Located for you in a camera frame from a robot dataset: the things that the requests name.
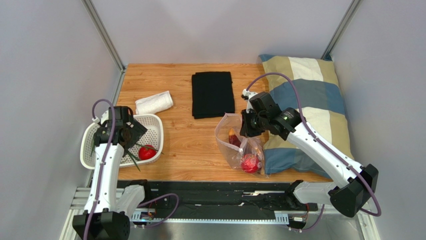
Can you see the red fake tomato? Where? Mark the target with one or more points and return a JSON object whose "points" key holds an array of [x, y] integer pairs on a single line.
{"points": [[250, 163]]}

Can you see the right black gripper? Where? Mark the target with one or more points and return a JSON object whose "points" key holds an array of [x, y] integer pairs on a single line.
{"points": [[248, 123]]}

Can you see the red fake apple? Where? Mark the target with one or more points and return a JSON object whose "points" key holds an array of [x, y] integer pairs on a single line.
{"points": [[146, 152]]}

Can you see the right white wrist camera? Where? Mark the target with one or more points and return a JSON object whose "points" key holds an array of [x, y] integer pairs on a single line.
{"points": [[247, 95]]}

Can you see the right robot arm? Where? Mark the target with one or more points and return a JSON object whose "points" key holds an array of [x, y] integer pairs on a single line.
{"points": [[352, 183]]}

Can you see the plaid pillow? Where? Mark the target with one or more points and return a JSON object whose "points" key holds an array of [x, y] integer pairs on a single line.
{"points": [[322, 104]]}

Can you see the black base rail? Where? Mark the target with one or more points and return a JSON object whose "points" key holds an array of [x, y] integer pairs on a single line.
{"points": [[216, 201]]}

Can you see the aluminium frame post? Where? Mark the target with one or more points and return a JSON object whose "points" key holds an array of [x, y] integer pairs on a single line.
{"points": [[342, 26], [97, 21]]}

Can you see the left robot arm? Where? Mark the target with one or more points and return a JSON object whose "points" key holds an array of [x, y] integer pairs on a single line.
{"points": [[106, 216]]}

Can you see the left aluminium frame post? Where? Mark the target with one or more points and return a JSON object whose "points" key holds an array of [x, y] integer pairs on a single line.
{"points": [[97, 21]]}

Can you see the white rolled towel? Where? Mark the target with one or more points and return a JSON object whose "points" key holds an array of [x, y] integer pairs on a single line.
{"points": [[154, 104]]}

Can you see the orange fake carrot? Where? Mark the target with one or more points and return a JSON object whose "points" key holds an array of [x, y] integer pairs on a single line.
{"points": [[233, 139]]}

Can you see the right aluminium frame post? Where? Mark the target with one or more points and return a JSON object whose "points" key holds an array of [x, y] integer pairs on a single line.
{"points": [[342, 26]]}

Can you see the clear zip top bag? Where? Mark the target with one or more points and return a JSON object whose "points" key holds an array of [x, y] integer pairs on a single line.
{"points": [[243, 154]]}

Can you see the white perforated plastic basket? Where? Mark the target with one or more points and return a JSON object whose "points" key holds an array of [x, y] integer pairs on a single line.
{"points": [[154, 137]]}

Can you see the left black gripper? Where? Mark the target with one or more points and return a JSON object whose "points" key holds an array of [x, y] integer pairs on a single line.
{"points": [[137, 131]]}

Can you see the black folded cloth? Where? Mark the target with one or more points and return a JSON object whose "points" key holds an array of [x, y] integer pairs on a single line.
{"points": [[212, 94]]}

